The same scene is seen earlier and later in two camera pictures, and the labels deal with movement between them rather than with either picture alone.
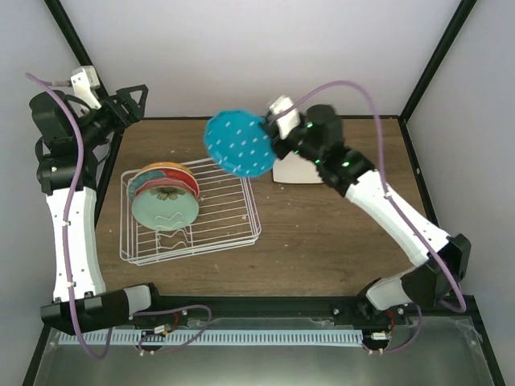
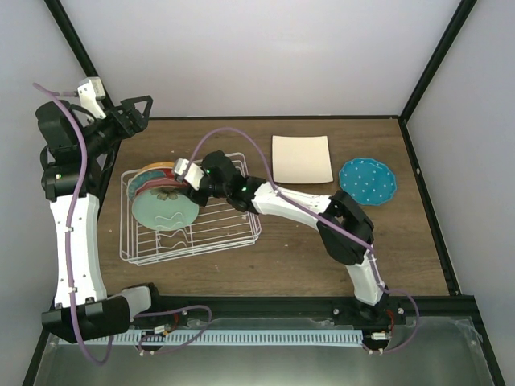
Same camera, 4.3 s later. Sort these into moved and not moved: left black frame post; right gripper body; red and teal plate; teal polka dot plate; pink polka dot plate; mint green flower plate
Moved: teal polka dot plate; right gripper body
Not moved: pink polka dot plate; mint green flower plate; red and teal plate; left black frame post
